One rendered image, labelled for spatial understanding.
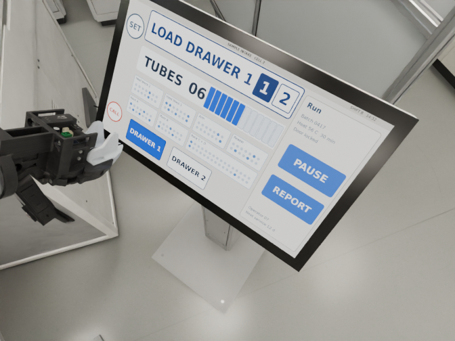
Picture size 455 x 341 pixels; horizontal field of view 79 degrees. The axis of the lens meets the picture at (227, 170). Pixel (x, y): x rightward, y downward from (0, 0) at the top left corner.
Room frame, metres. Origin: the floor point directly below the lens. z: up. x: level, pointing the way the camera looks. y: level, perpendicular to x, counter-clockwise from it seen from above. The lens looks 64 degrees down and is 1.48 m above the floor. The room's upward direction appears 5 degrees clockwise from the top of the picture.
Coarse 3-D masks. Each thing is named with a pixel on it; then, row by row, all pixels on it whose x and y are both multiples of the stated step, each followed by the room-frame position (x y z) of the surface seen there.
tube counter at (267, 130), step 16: (192, 80) 0.35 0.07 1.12; (192, 96) 0.33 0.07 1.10; (208, 96) 0.32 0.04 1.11; (224, 96) 0.32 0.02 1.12; (224, 112) 0.30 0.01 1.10; (240, 112) 0.29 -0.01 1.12; (256, 112) 0.29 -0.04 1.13; (240, 128) 0.27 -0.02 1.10; (256, 128) 0.27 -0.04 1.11; (272, 128) 0.26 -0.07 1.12; (272, 144) 0.24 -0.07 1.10
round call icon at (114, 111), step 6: (108, 102) 0.36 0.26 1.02; (114, 102) 0.35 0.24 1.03; (108, 108) 0.35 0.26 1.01; (114, 108) 0.35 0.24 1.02; (120, 108) 0.34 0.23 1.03; (108, 114) 0.34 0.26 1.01; (114, 114) 0.34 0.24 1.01; (120, 114) 0.33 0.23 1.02; (114, 120) 0.33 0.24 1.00; (120, 120) 0.33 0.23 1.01
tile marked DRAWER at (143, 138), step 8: (128, 128) 0.31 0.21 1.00; (136, 128) 0.31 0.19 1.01; (144, 128) 0.30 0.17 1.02; (128, 136) 0.30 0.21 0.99; (136, 136) 0.30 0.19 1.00; (144, 136) 0.29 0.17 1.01; (152, 136) 0.29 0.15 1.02; (136, 144) 0.28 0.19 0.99; (144, 144) 0.28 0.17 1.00; (152, 144) 0.28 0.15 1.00; (160, 144) 0.28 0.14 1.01; (152, 152) 0.27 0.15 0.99; (160, 152) 0.26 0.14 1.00
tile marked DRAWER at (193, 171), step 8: (176, 152) 0.26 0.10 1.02; (168, 160) 0.25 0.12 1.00; (176, 160) 0.25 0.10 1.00; (184, 160) 0.25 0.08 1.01; (192, 160) 0.24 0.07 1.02; (176, 168) 0.24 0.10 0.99; (184, 168) 0.23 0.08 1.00; (192, 168) 0.23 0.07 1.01; (200, 168) 0.23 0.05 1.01; (208, 168) 0.23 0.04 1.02; (184, 176) 0.22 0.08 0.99; (192, 176) 0.22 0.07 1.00; (200, 176) 0.22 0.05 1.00; (208, 176) 0.22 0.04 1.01; (200, 184) 0.21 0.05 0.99
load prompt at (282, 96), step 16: (160, 16) 0.43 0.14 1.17; (160, 32) 0.41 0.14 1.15; (176, 32) 0.41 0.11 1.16; (192, 32) 0.40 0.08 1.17; (160, 48) 0.40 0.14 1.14; (176, 48) 0.39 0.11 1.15; (192, 48) 0.38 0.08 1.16; (208, 48) 0.38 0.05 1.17; (224, 48) 0.37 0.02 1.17; (192, 64) 0.36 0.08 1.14; (208, 64) 0.36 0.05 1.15; (224, 64) 0.35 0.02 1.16; (240, 64) 0.34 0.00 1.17; (256, 64) 0.34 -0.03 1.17; (224, 80) 0.33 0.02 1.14; (240, 80) 0.33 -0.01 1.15; (256, 80) 0.32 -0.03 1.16; (272, 80) 0.32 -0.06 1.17; (288, 80) 0.31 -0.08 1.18; (256, 96) 0.30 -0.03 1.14; (272, 96) 0.30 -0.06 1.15; (288, 96) 0.29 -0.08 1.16; (288, 112) 0.28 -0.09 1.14
